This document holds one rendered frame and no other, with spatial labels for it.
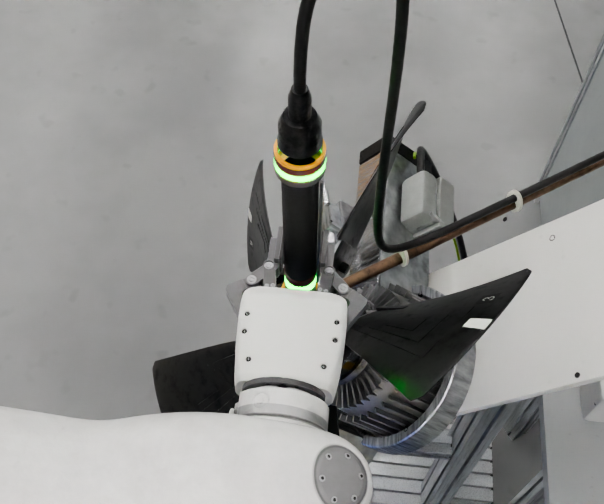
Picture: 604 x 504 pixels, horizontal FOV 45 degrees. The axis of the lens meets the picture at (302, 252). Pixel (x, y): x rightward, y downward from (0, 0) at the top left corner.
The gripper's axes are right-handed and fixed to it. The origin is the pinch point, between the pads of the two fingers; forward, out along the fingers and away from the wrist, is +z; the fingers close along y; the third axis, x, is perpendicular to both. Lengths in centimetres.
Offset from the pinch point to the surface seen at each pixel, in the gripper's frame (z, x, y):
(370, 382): 1.9, -36.8, 9.6
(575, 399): 15, -67, 49
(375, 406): -0.3, -40.4, 10.7
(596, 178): 92, -98, 71
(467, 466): 8, -94, 34
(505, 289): 4.1, -10.7, 22.8
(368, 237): 29, -41, 8
